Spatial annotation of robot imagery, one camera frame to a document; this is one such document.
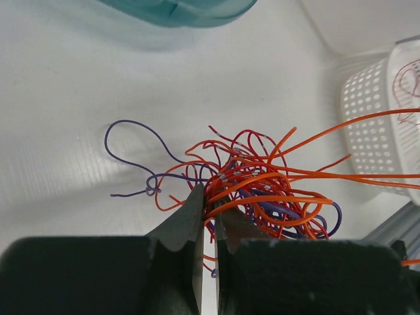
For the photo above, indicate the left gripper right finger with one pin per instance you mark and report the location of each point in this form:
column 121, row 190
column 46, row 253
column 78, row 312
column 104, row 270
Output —
column 257, row 274

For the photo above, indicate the teal transparent plastic tray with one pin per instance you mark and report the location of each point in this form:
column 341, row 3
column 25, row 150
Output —
column 175, row 14

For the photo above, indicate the white perforated shallow basket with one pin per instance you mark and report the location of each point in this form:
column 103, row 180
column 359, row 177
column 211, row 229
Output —
column 386, row 145

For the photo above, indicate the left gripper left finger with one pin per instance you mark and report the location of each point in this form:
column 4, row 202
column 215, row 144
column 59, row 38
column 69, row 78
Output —
column 157, row 273

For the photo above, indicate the red purple wire ball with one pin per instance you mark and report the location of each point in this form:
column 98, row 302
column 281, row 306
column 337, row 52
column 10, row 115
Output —
column 247, row 173

